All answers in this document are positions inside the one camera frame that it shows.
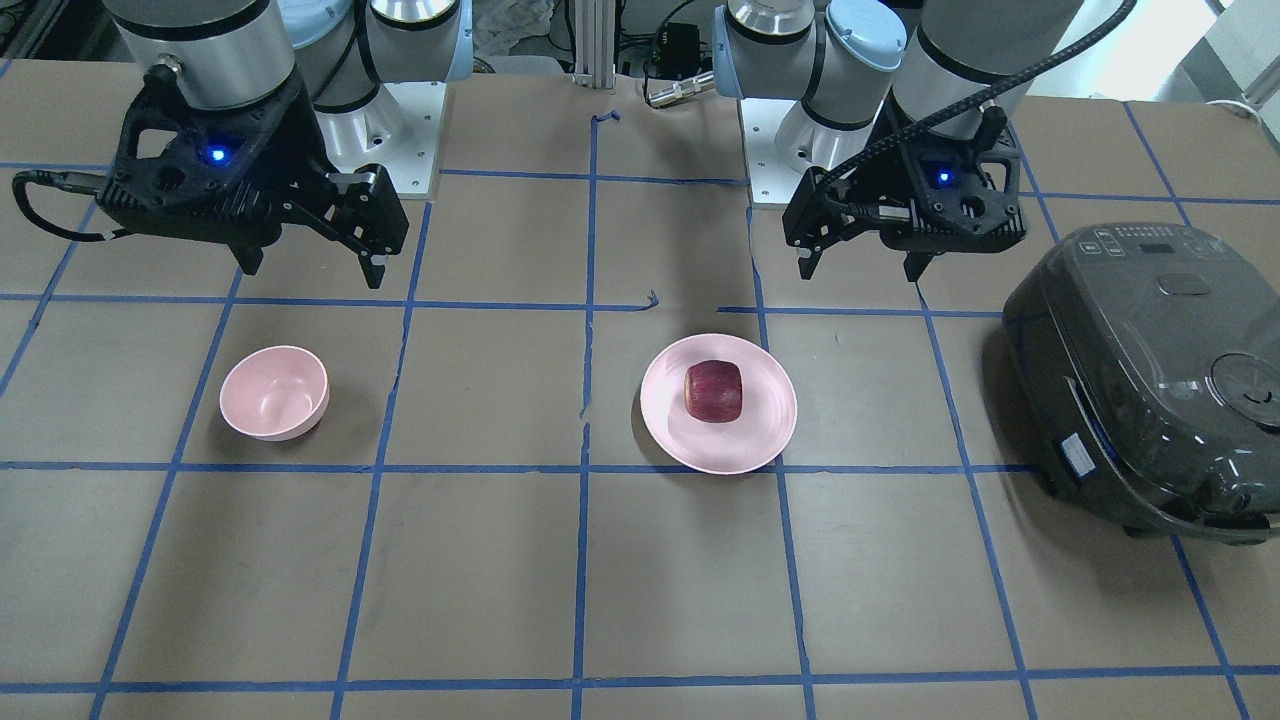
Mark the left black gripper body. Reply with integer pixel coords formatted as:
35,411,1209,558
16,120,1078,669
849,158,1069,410
872,105,1027,256

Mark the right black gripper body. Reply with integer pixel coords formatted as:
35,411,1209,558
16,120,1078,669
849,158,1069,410
97,67,334,256

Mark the pink bowl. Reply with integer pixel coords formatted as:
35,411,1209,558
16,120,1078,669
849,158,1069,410
218,345,332,442

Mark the red apple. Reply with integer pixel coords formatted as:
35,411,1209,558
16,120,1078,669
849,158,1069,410
684,359,744,424

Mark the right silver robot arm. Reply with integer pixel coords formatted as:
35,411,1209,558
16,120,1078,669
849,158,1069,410
95,1,474,290

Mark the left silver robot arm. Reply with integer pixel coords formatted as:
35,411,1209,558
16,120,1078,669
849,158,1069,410
710,1,1080,282

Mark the pink plate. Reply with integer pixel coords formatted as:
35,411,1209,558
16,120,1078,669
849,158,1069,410
639,333,797,475

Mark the silver metal connector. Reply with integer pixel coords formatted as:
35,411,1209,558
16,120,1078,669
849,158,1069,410
643,70,716,110

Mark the black power box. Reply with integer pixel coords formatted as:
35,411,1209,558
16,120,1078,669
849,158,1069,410
649,22,701,79

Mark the dark grey rice cooker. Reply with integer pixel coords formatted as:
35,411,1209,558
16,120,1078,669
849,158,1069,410
1002,222,1279,544

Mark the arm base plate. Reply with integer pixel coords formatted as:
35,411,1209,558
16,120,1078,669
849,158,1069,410
316,82,449,199
739,99,838,209

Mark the black camera cable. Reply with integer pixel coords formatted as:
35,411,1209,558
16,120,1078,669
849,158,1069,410
12,169,136,243

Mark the aluminium frame post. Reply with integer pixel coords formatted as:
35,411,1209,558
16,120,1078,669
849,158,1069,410
567,1,618,94

